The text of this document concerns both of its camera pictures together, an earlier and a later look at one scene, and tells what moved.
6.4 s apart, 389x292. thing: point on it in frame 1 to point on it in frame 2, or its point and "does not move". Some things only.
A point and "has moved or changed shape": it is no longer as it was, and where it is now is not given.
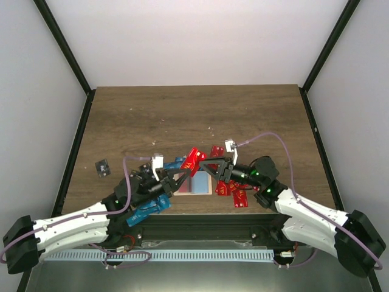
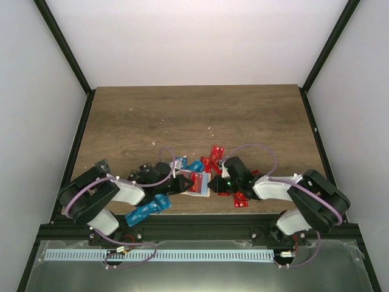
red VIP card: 183,188 has moved or changed shape
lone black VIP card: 103,168 does not move
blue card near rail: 162,202 does not move
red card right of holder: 240,198 does not move
